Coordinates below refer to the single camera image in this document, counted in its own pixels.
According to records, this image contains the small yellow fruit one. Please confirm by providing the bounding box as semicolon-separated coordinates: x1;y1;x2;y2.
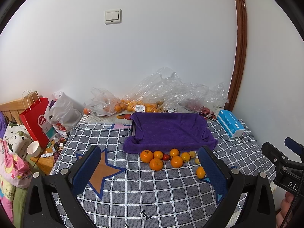
189;151;196;158

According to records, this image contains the blue tissue pack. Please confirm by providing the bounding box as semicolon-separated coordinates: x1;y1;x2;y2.
217;110;245;138

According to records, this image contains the red cherry tomato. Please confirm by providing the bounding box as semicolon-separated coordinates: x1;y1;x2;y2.
162;154;171;161

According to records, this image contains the wooden bedside table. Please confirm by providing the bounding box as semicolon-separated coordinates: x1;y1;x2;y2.
30;156;54;175

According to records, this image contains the large orange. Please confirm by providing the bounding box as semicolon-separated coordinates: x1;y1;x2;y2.
169;148;180;158

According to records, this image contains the mandarin orange one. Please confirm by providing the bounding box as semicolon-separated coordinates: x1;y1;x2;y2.
140;150;154;164

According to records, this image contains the white panda print cloth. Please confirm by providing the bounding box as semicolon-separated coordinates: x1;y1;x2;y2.
3;121;32;159

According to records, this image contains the white wall light switch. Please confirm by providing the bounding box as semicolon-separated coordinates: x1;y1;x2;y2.
104;9;122;25

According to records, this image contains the mandarin orange three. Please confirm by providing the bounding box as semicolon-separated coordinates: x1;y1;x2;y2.
171;156;184;168

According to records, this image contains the brown wooden door frame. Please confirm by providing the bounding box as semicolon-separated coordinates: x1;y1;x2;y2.
225;0;248;111

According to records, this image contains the round yellow-orange citrus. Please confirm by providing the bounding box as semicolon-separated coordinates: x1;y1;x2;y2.
180;152;191;162

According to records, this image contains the grey checkered blanket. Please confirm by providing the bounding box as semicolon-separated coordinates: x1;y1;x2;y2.
51;120;275;227

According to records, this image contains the purple towel covered tray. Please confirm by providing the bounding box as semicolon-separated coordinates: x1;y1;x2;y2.
123;112;217;153

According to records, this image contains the red paper gift bag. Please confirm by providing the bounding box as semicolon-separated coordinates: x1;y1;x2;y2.
20;91;49;149

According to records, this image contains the pink patterned pillow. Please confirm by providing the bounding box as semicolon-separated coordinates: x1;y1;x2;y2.
1;139;32;189

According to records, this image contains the white plastic shopping bag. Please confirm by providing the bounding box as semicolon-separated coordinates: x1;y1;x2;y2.
44;91;82;132

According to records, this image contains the small clear bag of oranges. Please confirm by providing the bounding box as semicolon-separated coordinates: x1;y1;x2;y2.
84;88;120;116

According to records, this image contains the small yellow fruit two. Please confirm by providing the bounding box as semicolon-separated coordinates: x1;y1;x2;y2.
195;158;200;165

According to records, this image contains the black cable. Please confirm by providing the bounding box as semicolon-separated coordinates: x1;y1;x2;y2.
279;175;304;228

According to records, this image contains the oval kumquat orange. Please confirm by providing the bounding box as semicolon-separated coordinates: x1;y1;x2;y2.
196;166;206;179

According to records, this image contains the mandarin orange four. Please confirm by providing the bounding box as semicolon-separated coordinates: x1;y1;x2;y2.
154;150;164;160

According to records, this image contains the large crumpled clear plastic bag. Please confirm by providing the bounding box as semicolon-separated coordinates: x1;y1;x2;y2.
124;67;229;113

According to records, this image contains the bag of red cherry tomatoes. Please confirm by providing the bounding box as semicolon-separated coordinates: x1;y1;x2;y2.
181;99;216;120

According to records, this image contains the mandarin orange two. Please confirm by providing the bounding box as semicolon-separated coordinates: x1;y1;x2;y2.
149;158;163;171

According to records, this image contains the person's right hand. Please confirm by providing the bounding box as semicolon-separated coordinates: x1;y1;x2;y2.
276;192;294;228

